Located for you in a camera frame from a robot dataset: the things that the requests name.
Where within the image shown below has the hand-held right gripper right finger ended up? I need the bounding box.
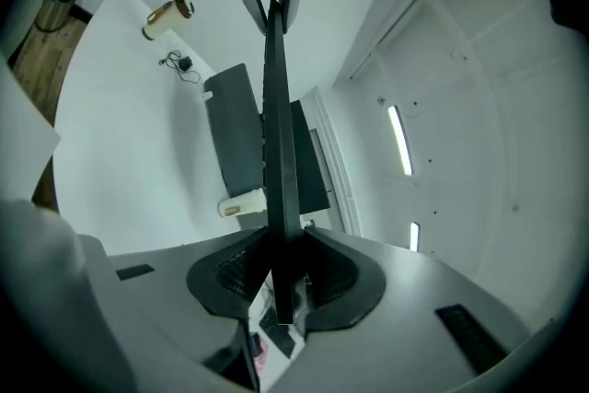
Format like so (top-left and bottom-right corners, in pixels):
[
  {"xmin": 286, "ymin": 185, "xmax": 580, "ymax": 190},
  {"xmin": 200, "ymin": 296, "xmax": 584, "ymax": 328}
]
[{"xmin": 264, "ymin": 225, "xmax": 533, "ymax": 393}]

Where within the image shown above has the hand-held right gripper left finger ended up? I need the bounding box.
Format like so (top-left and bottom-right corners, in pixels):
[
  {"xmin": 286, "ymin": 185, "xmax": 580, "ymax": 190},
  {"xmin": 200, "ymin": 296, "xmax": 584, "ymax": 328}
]
[{"xmin": 108, "ymin": 225, "xmax": 277, "ymax": 392}]

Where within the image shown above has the black keyboard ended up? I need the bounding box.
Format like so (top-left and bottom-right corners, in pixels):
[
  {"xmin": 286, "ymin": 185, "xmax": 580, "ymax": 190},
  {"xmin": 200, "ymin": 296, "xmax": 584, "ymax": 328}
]
[
  {"xmin": 258, "ymin": 306, "xmax": 296, "ymax": 360},
  {"xmin": 260, "ymin": 0, "xmax": 303, "ymax": 327}
]

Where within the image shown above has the pink patterned box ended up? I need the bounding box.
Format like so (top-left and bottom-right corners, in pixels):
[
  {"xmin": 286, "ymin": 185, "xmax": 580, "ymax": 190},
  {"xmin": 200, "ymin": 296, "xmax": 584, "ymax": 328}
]
[{"xmin": 251, "ymin": 335, "xmax": 271, "ymax": 372}]

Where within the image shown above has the cream tumbler brown lid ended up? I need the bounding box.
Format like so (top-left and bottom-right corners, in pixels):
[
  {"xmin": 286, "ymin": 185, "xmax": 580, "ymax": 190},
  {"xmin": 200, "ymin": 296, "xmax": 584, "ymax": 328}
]
[{"xmin": 141, "ymin": 0, "xmax": 195, "ymax": 41}]

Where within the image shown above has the dark grey desk divider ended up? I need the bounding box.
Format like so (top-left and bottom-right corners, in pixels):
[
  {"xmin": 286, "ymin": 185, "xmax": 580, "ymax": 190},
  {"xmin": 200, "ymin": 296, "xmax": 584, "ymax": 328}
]
[{"xmin": 203, "ymin": 63, "xmax": 268, "ymax": 199}]

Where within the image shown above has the black desk divider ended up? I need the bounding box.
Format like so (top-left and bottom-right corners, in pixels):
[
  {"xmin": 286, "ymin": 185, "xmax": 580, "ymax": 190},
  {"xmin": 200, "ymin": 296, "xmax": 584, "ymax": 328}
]
[{"xmin": 289, "ymin": 99, "xmax": 331, "ymax": 215}]

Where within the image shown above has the black wired mouse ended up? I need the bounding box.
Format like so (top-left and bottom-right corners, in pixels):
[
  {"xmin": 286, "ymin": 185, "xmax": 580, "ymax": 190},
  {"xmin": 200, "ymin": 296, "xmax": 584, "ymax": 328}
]
[{"xmin": 158, "ymin": 51, "xmax": 202, "ymax": 85}]

